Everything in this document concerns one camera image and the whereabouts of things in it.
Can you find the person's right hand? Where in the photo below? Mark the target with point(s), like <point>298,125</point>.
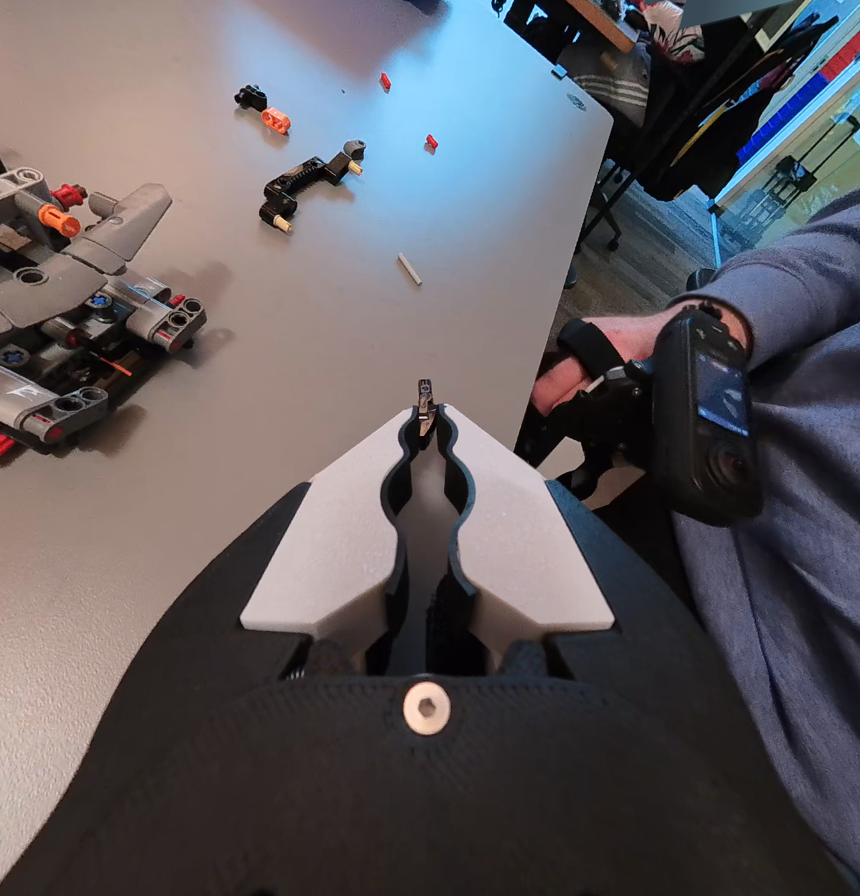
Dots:
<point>633,336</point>

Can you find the small black lego connector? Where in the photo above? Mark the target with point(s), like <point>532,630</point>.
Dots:
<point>250,96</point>

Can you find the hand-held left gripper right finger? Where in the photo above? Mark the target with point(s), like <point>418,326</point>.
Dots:
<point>535,553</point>

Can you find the person's right forearm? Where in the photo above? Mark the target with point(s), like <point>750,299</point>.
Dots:
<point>801,280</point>

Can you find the black lego beam assembly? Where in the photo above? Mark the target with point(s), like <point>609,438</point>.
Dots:
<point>304,178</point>

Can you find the grey lego axle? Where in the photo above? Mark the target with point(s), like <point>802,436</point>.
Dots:
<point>409,269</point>

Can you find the orange lego connector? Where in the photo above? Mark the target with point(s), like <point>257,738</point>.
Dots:
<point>276,121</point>

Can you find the row of blue red bins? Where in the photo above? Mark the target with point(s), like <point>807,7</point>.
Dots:
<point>808,98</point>

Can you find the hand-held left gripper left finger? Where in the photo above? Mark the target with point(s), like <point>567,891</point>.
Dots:
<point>325,553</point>

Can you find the black orange lego model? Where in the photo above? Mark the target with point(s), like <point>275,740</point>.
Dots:
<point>45,294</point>

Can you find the small dark lego piece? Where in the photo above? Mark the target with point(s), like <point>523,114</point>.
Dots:
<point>425,413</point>

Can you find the dark white-striped cloth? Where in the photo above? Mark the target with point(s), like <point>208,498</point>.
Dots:
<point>612,84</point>

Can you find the floral cloth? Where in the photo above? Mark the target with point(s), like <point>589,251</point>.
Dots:
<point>671,31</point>

